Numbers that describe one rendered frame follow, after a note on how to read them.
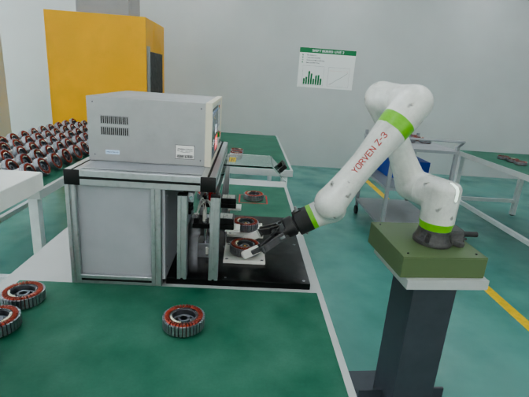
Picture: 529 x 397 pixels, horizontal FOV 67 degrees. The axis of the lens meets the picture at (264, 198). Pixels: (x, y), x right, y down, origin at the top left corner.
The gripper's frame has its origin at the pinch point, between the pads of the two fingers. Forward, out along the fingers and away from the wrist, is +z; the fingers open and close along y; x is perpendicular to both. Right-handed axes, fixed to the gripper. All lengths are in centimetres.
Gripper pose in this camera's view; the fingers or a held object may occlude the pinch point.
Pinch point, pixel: (245, 246)
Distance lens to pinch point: 149.4
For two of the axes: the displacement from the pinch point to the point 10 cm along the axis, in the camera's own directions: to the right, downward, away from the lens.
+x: 4.3, 8.6, 2.8
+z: -9.0, 4.2, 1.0
